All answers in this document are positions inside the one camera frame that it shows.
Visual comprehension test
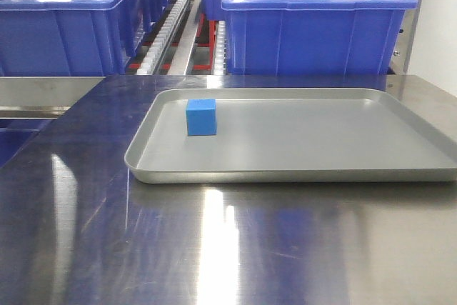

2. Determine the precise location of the blue cube block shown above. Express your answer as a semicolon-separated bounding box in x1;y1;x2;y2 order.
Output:
186;99;217;136

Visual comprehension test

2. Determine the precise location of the blue bin front right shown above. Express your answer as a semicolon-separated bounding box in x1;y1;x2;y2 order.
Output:
221;0;418;76

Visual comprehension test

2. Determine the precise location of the blue bin lower left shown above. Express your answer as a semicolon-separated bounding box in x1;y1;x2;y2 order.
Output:
1;119;52;166

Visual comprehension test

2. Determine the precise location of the blue bin front left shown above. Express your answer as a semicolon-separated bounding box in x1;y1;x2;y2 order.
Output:
1;0;150;76

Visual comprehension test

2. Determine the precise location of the grey metal tray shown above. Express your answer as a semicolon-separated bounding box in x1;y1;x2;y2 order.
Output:
124;88;456;184

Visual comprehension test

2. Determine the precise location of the steel shelf upright post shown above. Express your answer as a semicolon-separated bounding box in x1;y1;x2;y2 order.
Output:
388;0;429;74

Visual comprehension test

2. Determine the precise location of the white roller conveyor rail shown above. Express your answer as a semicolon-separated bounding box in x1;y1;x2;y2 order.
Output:
136;0;189;76

